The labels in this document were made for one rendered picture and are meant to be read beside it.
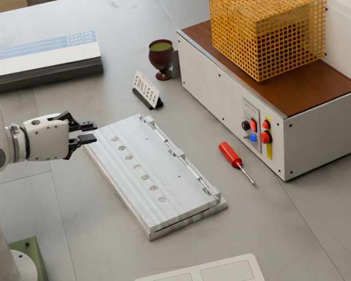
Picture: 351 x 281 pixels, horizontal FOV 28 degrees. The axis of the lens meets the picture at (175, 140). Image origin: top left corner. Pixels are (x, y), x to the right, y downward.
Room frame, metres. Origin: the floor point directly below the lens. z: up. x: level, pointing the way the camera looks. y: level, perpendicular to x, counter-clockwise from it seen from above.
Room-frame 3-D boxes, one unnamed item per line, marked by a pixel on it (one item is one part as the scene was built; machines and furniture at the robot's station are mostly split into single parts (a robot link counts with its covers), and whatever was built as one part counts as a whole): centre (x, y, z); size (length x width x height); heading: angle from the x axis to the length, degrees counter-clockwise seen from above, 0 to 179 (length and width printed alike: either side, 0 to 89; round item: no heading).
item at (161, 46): (1.90, 0.01, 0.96); 0.09 x 0.09 x 0.11
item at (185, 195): (1.41, 0.08, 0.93); 0.44 x 0.19 x 0.02; 22
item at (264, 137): (1.36, -0.22, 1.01); 0.03 x 0.02 x 0.03; 22
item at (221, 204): (1.41, 0.08, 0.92); 0.44 x 0.21 x 0.04; 22
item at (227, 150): (1.39, -0.15, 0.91); 0.18 x 0.03 x 0.03; 18
